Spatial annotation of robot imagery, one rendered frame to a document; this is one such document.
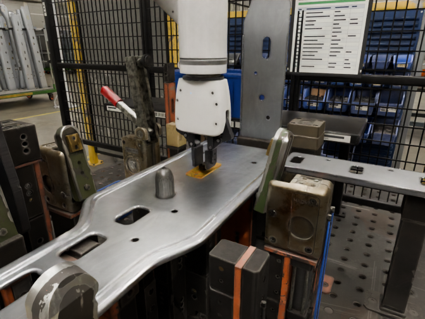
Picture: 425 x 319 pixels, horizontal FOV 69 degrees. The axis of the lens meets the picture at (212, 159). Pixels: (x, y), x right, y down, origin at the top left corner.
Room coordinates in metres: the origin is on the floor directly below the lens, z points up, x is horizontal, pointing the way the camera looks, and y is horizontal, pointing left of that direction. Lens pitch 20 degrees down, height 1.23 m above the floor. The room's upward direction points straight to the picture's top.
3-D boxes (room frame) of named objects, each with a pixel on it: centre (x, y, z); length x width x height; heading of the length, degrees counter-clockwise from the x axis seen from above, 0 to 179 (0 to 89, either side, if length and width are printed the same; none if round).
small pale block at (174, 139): (0.71, 0.09, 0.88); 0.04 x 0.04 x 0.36; 60
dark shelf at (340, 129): (1.05, -0.03, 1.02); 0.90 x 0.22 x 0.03; 60
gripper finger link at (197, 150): (0.59, 0.04, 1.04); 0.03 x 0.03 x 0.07; 60
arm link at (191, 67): (0.58, 0.02, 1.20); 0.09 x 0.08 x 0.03; 60
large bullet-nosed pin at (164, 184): (0.47, 0.08, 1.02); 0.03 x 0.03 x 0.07
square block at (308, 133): (0.75, -0.23, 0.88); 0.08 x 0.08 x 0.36; 60
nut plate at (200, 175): (0.58, 0.02, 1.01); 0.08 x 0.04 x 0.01; 150
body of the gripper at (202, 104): (0.58, 0.02, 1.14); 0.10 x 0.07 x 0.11; 60
